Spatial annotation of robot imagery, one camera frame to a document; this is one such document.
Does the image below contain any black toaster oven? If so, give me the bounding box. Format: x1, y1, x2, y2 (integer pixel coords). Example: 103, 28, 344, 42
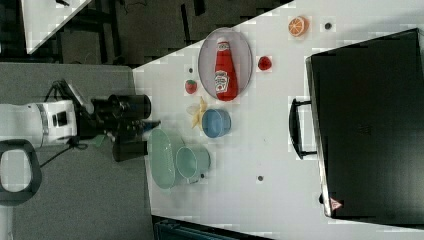
305, 28, 423, 229

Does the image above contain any grey oval plate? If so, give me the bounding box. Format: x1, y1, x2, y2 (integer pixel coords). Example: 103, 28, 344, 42
198, 27, 253, 99

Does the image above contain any green perforated colander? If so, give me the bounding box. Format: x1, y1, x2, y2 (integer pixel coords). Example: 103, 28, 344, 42
148, 128, 184, 190

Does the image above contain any red felt ketchup bottle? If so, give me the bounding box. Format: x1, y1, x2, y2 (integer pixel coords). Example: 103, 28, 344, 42
214, 37, 238, 101

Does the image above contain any green cup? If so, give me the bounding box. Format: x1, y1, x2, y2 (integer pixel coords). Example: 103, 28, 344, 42
176, 144, 211, 184

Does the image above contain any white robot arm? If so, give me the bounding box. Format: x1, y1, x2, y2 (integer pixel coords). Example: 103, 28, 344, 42
1, 95, 160, 207

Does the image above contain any large black cylinder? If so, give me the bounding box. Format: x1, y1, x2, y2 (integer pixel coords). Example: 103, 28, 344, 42
107, 95, 151, 119

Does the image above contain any red strawberry toy with leaves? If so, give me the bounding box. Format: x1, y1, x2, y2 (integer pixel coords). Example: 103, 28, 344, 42
185, 80, 197, 94

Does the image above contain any yellow peeled banana toy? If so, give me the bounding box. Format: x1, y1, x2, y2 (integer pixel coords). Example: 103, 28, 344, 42
186, 98, 207, 130

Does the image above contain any blue bowl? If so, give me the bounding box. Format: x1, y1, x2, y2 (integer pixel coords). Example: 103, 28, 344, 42
202, 109, 231, 138

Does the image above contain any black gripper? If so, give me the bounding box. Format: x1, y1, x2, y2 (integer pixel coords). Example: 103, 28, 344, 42
77, 99, 161, 143

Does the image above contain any orange slice toy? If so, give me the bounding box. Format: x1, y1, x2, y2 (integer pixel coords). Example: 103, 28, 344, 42
288, 16, 309, 37

